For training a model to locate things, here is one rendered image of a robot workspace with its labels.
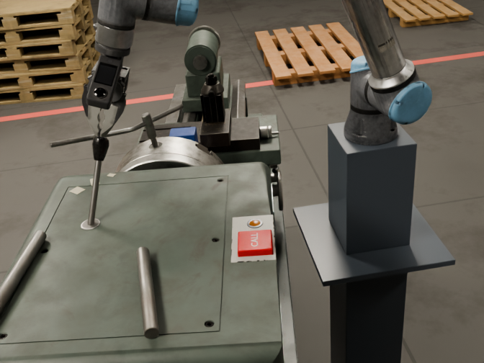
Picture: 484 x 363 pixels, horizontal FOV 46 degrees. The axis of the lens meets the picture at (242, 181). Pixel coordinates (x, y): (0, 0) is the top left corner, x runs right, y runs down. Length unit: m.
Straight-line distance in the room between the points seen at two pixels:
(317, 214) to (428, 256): 0.40
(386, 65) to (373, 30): 0.10
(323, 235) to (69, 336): 1.13
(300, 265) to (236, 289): 2.03
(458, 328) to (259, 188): 1.67
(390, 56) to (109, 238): 0.77
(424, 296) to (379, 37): 1.65
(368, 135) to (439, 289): 1.36
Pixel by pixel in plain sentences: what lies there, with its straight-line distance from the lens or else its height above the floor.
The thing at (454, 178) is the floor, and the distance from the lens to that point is 3.70.
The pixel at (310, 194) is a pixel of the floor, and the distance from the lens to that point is 3.49.
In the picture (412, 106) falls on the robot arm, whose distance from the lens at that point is 1.49.
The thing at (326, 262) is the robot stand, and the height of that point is 0.75.
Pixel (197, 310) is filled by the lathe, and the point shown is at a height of 1.26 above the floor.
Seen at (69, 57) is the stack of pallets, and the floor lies 0.37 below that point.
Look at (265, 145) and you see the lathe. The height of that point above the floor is 0.92.
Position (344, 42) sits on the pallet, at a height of 0.12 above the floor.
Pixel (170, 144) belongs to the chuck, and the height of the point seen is 1.24.
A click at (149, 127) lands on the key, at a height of 1.29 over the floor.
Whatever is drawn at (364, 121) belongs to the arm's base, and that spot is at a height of 1.17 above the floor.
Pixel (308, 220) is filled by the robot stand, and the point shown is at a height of 0.75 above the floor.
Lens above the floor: 1.86
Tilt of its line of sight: 31 degrees down
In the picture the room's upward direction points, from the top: 6 degrees counter-clockwise
